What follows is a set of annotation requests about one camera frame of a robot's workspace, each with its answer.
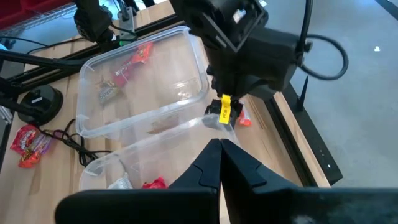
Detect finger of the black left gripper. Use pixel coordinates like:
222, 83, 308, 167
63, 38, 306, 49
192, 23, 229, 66
231, 99, 244, 127
203, 98, 222, 130

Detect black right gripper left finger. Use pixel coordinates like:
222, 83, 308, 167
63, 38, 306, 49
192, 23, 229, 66
55, 138, 222, 224

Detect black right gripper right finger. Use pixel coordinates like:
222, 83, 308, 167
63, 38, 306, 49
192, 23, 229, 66
220, 138, 398, 224

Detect yellow candy wrapper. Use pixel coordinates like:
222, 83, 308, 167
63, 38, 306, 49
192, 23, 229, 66
219, 94, 233, 125

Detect silver candy wrapper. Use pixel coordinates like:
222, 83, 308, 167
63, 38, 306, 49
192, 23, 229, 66
107, 172, 134, 190

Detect brown candy bar wrapper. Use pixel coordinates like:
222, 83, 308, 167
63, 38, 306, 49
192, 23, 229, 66
98, 80, 122, 106

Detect purple shiny candy wrapper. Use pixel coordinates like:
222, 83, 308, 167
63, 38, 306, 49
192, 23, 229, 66
30, 133, 53, 156

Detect clear plastic container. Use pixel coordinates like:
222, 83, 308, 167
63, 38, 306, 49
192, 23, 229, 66
78, 114, 242, 191
75, 26, 210, 140

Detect black router with antenna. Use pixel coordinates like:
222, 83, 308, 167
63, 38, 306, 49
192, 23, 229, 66
284, 75, 344, 187

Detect orange Reese's cup wrapper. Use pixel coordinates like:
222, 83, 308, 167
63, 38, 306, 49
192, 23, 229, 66
129, 41, 154, 65
17, 150, 44, 169

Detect black round stand base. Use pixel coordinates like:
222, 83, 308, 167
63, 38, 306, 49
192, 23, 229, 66
17, 84, 65, 126

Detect black stand rod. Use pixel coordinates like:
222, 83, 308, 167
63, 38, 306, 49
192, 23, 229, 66
0, 49, 91, 74

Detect red storage bins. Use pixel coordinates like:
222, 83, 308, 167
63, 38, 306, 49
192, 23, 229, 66
0, 0, 74, 30

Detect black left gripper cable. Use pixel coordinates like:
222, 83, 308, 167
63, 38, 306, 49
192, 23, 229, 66
295, 0, 349, 82

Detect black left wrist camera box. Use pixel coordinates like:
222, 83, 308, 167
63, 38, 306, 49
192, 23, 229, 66
183, 0, 269, 54

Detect black cable bundle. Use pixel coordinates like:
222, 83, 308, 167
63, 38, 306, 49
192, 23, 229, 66
39, 118, 113, 168

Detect grey metal bracket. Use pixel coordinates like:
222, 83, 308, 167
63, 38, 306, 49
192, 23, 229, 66
117, 5, 137, 43

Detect grey wire shelf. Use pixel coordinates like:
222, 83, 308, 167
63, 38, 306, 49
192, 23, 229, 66
0, 3, 78, 37

